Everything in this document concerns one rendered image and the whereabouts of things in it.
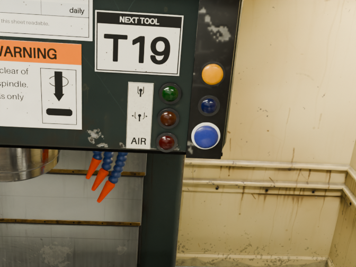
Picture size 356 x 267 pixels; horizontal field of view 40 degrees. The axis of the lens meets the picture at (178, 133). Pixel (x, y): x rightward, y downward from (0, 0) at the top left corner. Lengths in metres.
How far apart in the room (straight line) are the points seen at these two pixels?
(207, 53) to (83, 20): 0.15
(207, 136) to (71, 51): 0.19
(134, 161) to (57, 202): 0.25
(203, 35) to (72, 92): 0.17
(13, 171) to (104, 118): 0.24
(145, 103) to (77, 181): 0.81
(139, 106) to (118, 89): 0.03
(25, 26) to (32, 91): 0.08
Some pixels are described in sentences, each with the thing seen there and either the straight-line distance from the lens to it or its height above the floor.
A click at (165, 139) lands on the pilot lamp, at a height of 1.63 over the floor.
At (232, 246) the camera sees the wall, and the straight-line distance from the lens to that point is 2.00.
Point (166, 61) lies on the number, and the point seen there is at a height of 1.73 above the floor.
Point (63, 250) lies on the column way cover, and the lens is 1.51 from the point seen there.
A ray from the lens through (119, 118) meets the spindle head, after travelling 0.60.
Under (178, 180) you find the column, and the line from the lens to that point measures 1.41.
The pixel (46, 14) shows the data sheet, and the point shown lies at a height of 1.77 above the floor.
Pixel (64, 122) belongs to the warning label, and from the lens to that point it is 0.60.
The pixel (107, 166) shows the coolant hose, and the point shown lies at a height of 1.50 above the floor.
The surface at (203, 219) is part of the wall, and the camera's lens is 1.91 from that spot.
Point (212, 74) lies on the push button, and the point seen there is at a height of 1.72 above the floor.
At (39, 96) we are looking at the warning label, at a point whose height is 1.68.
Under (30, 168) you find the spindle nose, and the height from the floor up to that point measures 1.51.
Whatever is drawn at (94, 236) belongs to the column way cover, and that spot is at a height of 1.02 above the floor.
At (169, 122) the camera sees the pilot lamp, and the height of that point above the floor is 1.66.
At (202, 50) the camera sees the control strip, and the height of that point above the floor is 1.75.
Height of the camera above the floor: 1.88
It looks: 23 degrees down
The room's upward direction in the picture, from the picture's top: 5 degrees clockwise
